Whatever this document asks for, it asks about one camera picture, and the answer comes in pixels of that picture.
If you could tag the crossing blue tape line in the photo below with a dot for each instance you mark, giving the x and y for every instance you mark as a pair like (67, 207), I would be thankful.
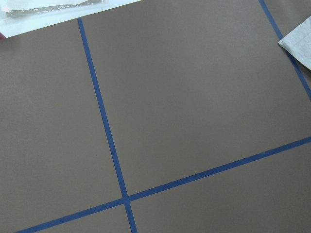
(161, 188)

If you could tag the grey cartoon print t-shirt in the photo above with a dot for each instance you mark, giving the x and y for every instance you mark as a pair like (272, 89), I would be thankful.
(298, 43)

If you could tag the clear plastic bag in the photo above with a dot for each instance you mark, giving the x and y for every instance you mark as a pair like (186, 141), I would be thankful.
(22, 16)

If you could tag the long blue tape line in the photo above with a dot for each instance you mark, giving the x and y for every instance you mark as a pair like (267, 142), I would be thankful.
(108, 133)

